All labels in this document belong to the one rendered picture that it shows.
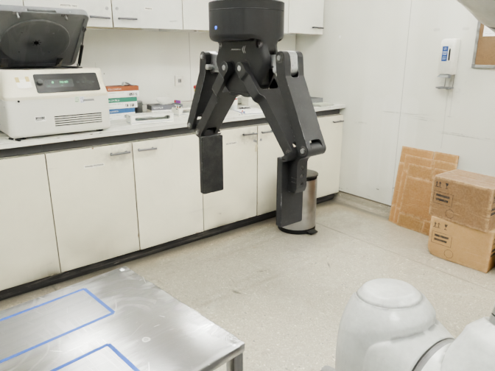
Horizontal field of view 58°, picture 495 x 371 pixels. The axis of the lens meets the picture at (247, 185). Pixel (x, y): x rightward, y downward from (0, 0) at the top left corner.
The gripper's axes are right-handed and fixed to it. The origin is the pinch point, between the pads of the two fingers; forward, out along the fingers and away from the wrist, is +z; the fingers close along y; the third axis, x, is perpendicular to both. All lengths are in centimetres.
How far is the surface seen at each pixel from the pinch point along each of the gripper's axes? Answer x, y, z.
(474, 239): -248, 74, 100
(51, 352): 14, 40, 38
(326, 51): -289, 242, -16
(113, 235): -68, 219, 97
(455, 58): -282, 119, -11
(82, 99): -58, 220, 10
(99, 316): 3, 46, 38
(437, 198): -247, 102, 79
